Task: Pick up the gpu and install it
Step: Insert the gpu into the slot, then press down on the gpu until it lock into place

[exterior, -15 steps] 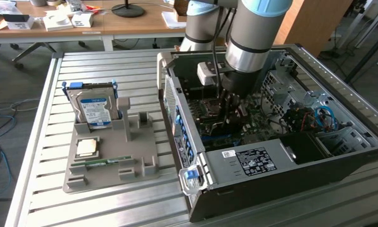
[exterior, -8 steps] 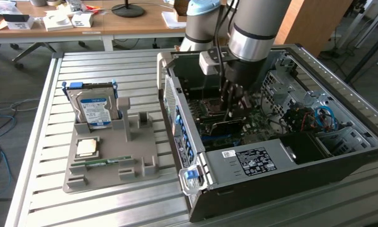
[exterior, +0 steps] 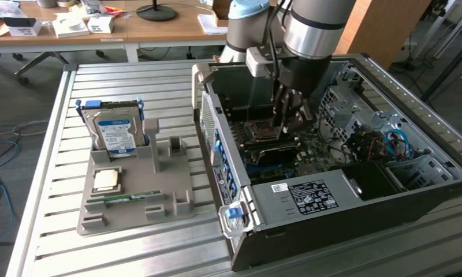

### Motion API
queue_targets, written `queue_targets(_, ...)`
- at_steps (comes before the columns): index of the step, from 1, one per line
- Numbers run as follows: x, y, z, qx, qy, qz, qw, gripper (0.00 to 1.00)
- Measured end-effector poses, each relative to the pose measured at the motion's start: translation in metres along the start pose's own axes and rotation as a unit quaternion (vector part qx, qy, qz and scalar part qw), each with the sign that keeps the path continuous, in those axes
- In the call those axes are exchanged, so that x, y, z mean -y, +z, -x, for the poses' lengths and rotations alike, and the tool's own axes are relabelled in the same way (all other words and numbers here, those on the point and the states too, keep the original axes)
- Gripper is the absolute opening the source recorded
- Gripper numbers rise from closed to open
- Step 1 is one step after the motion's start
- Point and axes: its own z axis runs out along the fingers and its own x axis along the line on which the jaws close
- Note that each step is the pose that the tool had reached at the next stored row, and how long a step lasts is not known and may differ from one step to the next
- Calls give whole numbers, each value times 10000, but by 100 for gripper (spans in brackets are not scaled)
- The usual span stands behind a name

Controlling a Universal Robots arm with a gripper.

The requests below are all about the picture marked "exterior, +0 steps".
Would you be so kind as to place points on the open black PC case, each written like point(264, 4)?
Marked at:
point(332, 239)

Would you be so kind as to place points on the grey chipset heatsink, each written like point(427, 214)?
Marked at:
point(308, 170)

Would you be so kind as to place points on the grey cup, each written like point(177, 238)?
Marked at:
point(46, 3)

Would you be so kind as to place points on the grey power supply unit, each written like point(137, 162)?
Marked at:
point(285, 202)

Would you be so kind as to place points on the hard disk in blue caddy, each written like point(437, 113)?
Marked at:
point(115, 132)

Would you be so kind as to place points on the white paper stack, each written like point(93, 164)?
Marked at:
point(211, 26)

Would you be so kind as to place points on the white tape roll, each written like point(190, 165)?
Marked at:
point(83, 26)

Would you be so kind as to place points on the small white box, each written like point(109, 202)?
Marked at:
point(101, 26)

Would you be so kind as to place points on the dark metal table leg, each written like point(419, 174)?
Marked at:
point(451, 66)

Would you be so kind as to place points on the green graphics card black shroud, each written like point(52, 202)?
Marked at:
point(273, 157)

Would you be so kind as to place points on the green motherboard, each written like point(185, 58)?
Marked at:
point(316, 144)

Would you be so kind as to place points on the metal CPU socket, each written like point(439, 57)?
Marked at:
point(260, 131)

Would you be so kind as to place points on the grey plastic parts rack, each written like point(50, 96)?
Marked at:
point(138, 176)

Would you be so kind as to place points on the white flat box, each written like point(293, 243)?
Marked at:
point(67, 33)

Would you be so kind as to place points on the clear plastic bag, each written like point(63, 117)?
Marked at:
point(4, 8)

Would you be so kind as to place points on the square CPU chip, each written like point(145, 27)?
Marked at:
point(106, 180)

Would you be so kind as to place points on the wooden cabinet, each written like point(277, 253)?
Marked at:
point(389, 29)

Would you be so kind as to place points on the green RAM stick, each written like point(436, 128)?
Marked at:
point(123, 197)

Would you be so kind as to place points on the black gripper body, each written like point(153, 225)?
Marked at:
point(302, 75)

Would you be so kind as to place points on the brown cardboard box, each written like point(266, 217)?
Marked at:
point(219, 10)

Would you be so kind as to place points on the black round lamp base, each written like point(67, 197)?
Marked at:
point(155, 14)

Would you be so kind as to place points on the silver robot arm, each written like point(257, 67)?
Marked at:
point(316, 31)

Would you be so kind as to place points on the wooden desk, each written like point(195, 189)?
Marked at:
point(42, 40)
point(170, 29)

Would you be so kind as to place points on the white box with black lid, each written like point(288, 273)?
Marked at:
point(24, 30)

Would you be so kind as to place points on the blue case latch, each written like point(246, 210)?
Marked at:
point(232, 214)

